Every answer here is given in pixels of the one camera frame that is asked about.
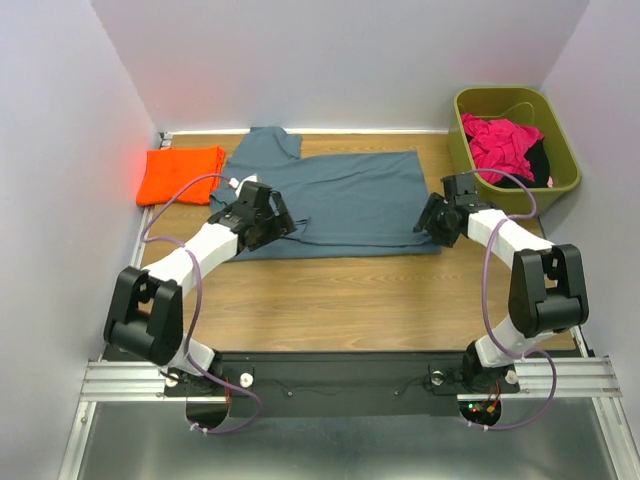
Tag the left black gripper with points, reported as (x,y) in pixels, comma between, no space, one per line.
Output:
(281,223)

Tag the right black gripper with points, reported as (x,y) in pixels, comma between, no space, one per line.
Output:
(436,202)

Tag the blue-grey t-shirt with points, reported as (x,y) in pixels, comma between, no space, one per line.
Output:
(342,205)

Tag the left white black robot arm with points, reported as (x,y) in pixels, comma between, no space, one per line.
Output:
(145,316)

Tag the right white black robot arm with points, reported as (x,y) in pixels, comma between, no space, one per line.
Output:
(547,292)

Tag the crumpled pink t-shirt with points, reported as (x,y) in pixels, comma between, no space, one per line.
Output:
(502,145)

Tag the crumpled black t-shirt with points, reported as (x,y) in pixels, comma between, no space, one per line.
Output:
(537,165)

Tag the folded orange t-shirt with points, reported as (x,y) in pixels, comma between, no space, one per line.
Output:
(169,170)

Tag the olive green plastic bin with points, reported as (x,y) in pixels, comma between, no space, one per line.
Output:
(523,106)

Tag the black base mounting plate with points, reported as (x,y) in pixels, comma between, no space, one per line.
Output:
(332,384)

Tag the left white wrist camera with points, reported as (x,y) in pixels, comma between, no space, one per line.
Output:
(236,183)

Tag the aluminium extrusion rail frame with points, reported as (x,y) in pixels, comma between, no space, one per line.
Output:
(565,421)

